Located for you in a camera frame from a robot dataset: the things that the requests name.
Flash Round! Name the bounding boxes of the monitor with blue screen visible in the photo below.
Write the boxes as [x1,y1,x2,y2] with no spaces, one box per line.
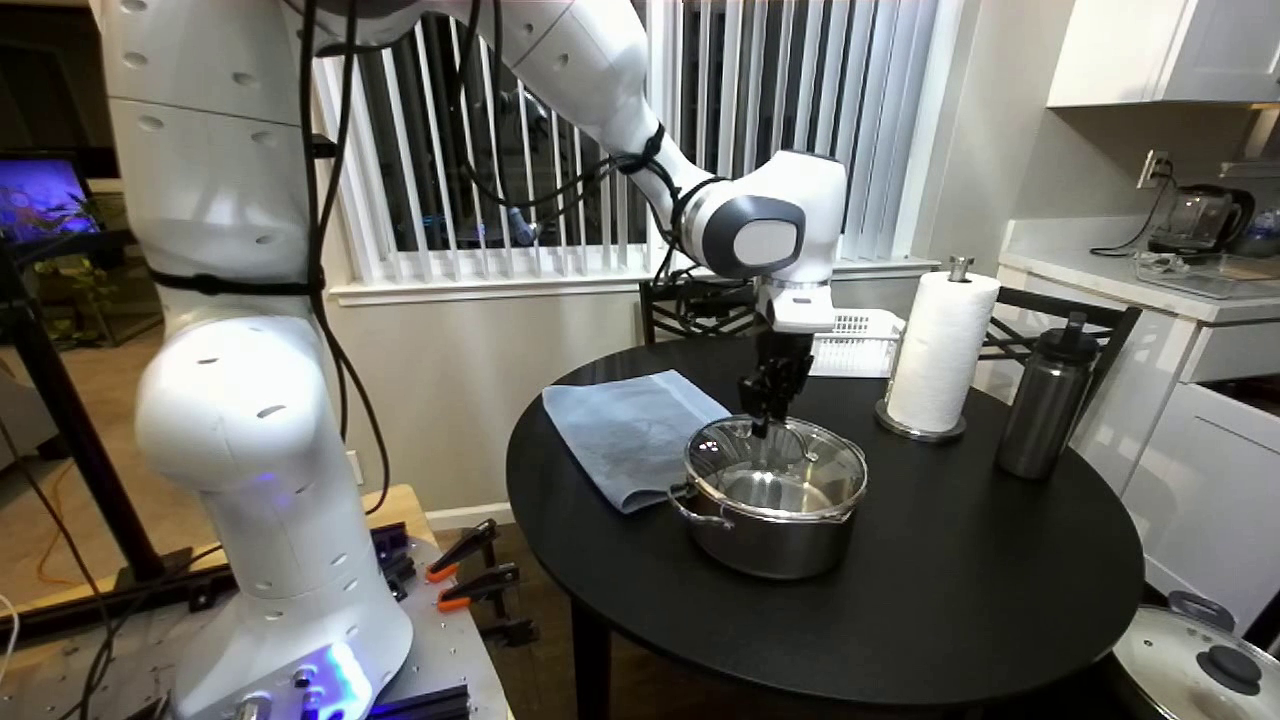
[0,152,107,254]

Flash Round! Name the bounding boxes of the white kitchen counter cabinets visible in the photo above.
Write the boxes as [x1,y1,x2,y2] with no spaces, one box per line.
[996,216,1280,639]

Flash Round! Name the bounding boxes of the robot mounting cart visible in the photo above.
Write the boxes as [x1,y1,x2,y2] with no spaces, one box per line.
[0,479,518,720]

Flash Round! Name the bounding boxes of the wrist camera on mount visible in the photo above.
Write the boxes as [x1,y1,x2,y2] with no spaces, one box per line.
[766,287,843,337]

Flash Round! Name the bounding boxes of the white paper towel roll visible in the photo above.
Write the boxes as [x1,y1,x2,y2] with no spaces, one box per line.
[872,254,1003,450]
[885,268,1003,435]

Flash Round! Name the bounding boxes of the glass pot lid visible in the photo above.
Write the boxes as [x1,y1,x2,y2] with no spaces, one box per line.
[678,407,876,524]

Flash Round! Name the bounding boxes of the black orange spring clamp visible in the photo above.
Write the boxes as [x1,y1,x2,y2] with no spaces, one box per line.
[423,516,504,590]
[433,556,526,622]

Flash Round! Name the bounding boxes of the black table leg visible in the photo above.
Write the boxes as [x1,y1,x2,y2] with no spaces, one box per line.
[567,597,621,720]

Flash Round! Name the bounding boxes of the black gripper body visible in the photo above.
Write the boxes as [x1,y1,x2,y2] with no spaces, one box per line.
[738,327,818,407]

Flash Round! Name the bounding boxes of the white upper wall cabinets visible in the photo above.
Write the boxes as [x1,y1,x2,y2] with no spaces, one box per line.
[1042,0,1280,116]

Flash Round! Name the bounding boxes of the clear plastic container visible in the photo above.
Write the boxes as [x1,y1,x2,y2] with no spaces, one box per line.
[803,303,912,383]

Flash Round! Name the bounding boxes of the white wall outlet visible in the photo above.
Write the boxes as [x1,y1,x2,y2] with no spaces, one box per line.
[1133,144,1180,191]

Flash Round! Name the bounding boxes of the stainless steel pot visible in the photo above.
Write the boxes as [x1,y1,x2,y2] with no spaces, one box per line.
[663,443,862,584]

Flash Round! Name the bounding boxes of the white appliance with black knob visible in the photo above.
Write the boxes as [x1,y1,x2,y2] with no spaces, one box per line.
[1108,594,1280,720]

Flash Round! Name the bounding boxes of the steel water bottle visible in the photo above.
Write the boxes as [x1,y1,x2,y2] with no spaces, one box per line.
[993,326,1102,483]

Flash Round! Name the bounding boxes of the black coffee maker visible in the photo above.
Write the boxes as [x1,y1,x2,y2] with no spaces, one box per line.
[1144,181,1258,268]

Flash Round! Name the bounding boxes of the blue cloth towel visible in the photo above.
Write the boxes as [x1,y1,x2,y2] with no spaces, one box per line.
[535,368,736,519]

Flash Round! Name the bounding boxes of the window with vertical blinds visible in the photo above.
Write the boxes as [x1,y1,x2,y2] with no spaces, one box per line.
[307,0,969,307]

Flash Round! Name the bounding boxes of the black metal stand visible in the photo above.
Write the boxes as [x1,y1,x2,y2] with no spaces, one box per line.
[0,246,238,639]

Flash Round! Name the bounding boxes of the black wooden chair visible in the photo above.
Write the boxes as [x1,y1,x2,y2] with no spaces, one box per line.
[637,268,791,351]
[976,286,1149,405]

